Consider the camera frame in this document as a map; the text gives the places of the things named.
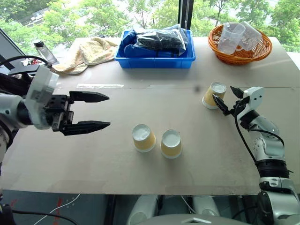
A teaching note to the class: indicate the blue plastic bin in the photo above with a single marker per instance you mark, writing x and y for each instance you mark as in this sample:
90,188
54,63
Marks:
154,61

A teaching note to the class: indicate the clear plastic cup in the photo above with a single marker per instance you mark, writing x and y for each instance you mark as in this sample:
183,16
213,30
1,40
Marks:
252,36

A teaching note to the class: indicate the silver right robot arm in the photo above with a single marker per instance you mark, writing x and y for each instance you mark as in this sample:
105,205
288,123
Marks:
269,150

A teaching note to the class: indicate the clear plastic water bottle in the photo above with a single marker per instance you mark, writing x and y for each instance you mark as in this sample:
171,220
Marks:
45,52

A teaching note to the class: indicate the yellow white paper cup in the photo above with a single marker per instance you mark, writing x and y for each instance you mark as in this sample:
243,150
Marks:
143,140
171,146
209,99

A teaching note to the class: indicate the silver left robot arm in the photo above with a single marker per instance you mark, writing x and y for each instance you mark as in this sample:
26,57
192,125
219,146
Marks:
8,103

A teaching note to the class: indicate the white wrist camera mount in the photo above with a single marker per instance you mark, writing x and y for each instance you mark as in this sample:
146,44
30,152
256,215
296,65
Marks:
41,89
254,98

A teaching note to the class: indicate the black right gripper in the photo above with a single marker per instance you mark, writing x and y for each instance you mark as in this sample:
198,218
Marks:
239,105

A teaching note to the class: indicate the clear plastic measuring jug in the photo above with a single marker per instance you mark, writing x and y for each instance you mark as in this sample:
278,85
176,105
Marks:
228,38

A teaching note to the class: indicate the dark slanted panel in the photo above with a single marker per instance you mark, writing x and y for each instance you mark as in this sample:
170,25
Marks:
10,54

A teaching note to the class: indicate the grey robot torso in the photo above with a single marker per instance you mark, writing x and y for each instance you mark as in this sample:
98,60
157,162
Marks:
187,220

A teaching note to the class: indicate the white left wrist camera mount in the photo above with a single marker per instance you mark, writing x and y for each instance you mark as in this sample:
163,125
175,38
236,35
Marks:
41,89

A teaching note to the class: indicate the black window frame post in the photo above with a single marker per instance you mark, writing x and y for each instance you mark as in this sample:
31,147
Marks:
186,14

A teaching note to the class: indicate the orange wicker basket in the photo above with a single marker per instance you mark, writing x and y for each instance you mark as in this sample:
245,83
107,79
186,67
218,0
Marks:
243,57

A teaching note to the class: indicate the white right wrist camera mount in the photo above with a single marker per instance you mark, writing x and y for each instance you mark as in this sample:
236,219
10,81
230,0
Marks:
254,98

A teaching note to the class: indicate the pale yellow towel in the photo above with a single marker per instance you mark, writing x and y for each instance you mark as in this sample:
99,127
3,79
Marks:
93,52

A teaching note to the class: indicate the clear bag of black items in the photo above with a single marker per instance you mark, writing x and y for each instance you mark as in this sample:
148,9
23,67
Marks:
161,39

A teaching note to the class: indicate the white rounded robot leg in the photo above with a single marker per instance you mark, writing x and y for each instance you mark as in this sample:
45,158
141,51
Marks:
206,205
143,208

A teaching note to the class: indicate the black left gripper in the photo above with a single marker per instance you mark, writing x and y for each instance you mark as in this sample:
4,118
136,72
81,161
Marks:
58,105

